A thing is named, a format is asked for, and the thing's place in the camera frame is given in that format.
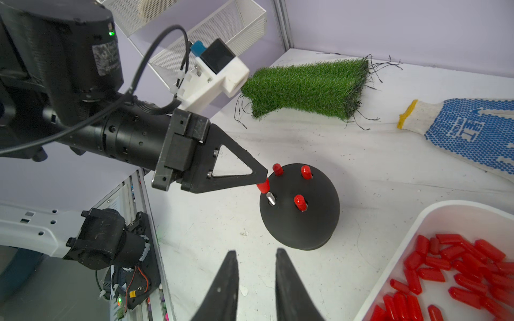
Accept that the blue dotted work glove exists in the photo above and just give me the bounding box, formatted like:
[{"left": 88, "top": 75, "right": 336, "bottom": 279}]
[{"left": 397, "top": 98, "right": 513, "bottom": 182}]

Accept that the black round screw base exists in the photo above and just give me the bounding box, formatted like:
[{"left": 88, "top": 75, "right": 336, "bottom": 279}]
[{"left": 259, "top": 163, "right": 341, "bottom": 251}]

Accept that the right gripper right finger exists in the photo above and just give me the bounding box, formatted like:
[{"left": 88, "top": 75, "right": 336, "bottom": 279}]
[{"left": 275, "top": 248, "right": 324, "bottom": 321}]

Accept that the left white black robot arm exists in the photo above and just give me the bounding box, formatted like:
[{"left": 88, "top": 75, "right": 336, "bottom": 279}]
[{"left": 1, "top": 1, "right": 267, "bottom": 193}]

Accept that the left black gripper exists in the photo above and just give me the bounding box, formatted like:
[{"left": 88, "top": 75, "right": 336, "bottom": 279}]
[{"left": 151, "top": 109, "right": 268, "bottom": 194}]

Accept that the white tray of sleeves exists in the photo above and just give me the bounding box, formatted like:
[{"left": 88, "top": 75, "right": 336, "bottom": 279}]
[{"left": 356, "top": 201, "right": 513, "bottom": 320}]

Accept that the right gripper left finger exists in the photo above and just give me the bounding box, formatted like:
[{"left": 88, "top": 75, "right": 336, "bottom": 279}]
[{"left": 192, "top": 250, "right": 239, "bottom": 321}]

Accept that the upper white mesh shelf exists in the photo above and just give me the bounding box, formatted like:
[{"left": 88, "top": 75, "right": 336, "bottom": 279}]
[{"left": 98, "top": 0, "right": 180, "bottom": 37}]

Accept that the green artificial grass mat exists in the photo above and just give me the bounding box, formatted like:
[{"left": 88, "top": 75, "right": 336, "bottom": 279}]
[{"left": 233, "top": 53, "right": 402, "bottom": 131}]

